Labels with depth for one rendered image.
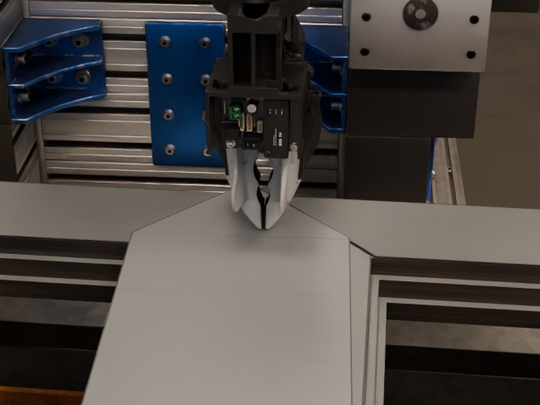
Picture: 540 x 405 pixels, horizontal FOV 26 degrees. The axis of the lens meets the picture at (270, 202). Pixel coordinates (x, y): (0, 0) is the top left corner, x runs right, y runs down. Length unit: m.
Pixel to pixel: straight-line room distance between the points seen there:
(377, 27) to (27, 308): 0.45
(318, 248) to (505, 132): 2.21
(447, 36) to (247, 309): 0.41
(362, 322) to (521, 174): 2.08
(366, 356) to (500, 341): 0.34
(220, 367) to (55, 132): 0.62
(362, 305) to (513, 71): 2.65
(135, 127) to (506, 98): 2.07
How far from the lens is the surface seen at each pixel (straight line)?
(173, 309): 0.88
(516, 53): 3.63
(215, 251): 0.94
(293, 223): 0.98
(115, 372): 0.82
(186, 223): 0.98
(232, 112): 0.86
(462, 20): 1.16
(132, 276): 0.92
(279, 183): 0.94
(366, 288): 0.90
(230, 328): 0.86
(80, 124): 1.37
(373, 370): 0.85
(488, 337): 1.18
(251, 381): 0.81
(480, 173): 2.91
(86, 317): 1.20
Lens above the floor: 1.37
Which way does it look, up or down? 30 degrees down
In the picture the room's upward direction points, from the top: straight up
